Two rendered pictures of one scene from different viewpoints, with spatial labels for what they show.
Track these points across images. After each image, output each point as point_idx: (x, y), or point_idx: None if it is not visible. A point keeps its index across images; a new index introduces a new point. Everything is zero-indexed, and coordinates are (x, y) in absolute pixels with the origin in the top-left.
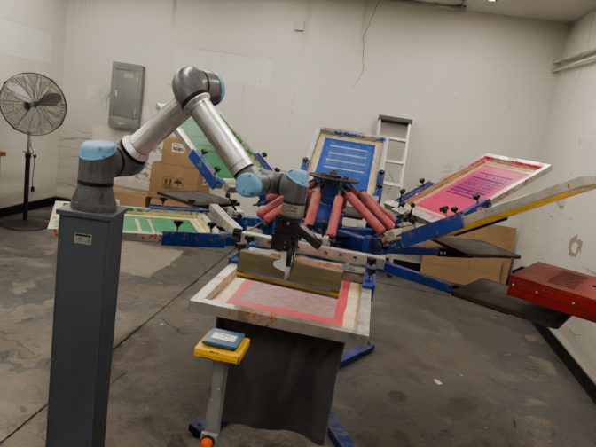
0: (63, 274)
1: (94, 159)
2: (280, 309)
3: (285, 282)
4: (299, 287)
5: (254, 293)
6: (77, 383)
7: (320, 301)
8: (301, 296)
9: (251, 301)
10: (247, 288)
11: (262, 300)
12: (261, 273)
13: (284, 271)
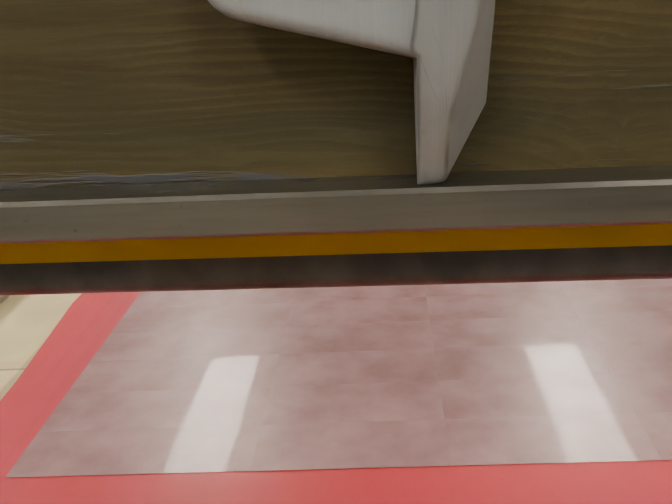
0: None
1: None
2: (409, 482)
3: (441, 220)
4: (621, 242)
5: (164, 350)
6: None
7: (631, 293)
8: (481, 287)
9: (124, 456)
10: (110, 325)
11: (220, 412)
12: (80, 181)
13: (404, 51)
